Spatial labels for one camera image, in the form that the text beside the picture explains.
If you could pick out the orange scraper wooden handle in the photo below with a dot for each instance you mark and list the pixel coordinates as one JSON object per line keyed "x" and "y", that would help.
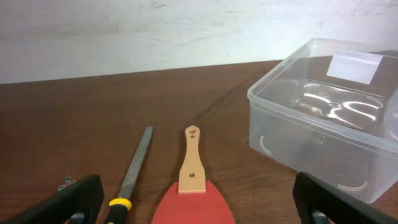
{"x": 193, "y": 199}

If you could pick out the orange socket bit rail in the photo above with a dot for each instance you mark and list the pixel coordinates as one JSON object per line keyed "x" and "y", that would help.
{"x": 67, "y": 181}

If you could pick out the metal file yellow black handle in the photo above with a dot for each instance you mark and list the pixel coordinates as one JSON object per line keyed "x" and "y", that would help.
{"x": 119, "y": 206}

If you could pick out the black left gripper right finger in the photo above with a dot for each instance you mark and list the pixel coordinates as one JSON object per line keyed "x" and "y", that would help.
{"x": 319, "y": 202}

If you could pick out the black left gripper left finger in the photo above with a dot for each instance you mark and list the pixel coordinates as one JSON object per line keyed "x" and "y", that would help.
{"x": 79, "y": 202}

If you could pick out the clear plastic container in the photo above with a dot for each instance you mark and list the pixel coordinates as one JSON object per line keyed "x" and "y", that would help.
{"x": 330, "y": 109}

